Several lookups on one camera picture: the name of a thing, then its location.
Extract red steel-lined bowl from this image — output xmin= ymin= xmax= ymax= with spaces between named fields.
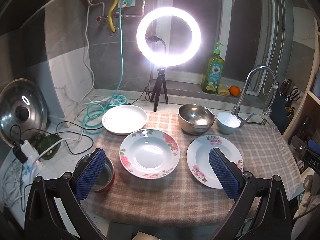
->
xmin=72 ymin=148 xmax=115 ymax=193

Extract floral deep plate pink flowers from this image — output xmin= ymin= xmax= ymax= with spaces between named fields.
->
xmin=187 ymin=135 xmax=244 ymax=189

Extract light blue ceramic bowl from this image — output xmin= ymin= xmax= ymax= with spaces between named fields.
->
xmin=216 ymin=112 xmax=240 ymax=134

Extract large stainless steel bowl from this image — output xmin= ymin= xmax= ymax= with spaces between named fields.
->
xmin=177 ymin=104 xmax=215 ymax=135

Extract floral deep plate red roses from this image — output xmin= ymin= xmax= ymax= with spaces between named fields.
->
xmin=119 ymin=128 xmax=181 ymax=180

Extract white plate gold leaf pattern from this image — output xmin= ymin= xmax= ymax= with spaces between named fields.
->
xmin=101 ymin=105 xmax=148 ymax=135

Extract chrome kitchen faucet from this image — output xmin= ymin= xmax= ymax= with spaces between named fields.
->
xmin=231 ymin=65 xmax=279 ymax=128

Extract white power adapter strip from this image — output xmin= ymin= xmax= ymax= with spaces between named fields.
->
xmin=13 ymin=140 xmax=43 ymax=183

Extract black scissors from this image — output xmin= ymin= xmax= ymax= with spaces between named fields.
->
xmin=287 ymin=87 xmax=300 ymax=102

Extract orange fruit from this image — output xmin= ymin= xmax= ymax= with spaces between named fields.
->
xmin=229 ymin=85 xmax=241 ymax=97

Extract plaid checkered table cloth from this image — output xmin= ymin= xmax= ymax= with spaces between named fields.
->
xmin=82 ymin=112 xmax=302 ymax=227

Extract yellow sponge cloth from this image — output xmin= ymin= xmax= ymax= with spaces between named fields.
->
xmin=217 ymin=84 xmax=230 ymax=96

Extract green dish soap bottle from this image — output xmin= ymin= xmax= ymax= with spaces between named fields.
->
xmin=201 ymin=42 xmax=225 ymax=94

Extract teal round power strip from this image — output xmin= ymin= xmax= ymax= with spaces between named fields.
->
xmin=107 ymin=95 xmax=127 ymax=109

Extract black mini tripod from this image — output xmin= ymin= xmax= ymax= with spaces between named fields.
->
xmin=150 ymin=68 xmax=169 ymax=112

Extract black cable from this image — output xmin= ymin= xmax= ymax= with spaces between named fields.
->
xmin=10 ymin=121 xmax=104 ymax=156

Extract teal power cable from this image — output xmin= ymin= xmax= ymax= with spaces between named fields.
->
xmin=82 ymin=3 xmax=125 ymax=135

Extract white power cable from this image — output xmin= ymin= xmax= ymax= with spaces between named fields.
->
xmin=76 ymin=0 xmax=111 ymax=120

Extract ring light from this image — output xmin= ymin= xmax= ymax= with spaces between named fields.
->
xmin=136 ymin=7 xmax=201 ymax=68

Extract yellow gas hose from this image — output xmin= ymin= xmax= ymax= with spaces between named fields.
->
xmin=107 ymin=0 xmax=121 ymax=33

